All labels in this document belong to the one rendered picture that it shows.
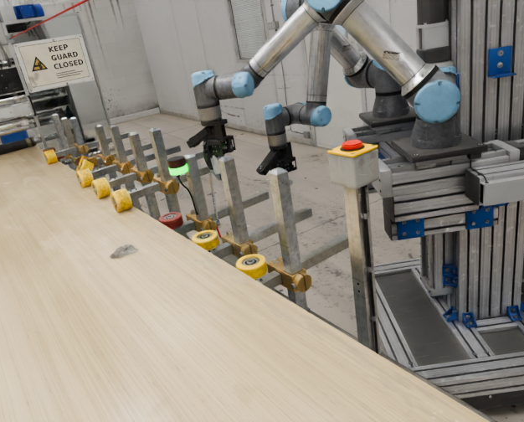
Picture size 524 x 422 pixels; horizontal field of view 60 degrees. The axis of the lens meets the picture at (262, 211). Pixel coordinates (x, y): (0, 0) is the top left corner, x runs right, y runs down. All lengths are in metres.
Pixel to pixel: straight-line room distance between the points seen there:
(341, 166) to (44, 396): 0.70
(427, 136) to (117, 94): 9.20
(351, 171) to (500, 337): 1.31
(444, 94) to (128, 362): 1.00
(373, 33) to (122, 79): 9.25
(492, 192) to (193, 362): 0.97
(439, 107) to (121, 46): 9.38
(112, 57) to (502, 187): 9.41
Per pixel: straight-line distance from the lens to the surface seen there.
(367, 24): 1.32
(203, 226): 1.59
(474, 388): 1.87
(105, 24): 10.35
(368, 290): 1.03
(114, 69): 10.33
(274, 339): 0.92
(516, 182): 1.49
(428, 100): 1.31
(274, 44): 1.51
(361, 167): 0.88
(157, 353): 0.97
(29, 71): 3.69
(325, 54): 1.71
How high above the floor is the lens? 1.47
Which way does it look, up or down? 22 degrees down
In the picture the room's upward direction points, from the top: 10 degrees counter-clockwise
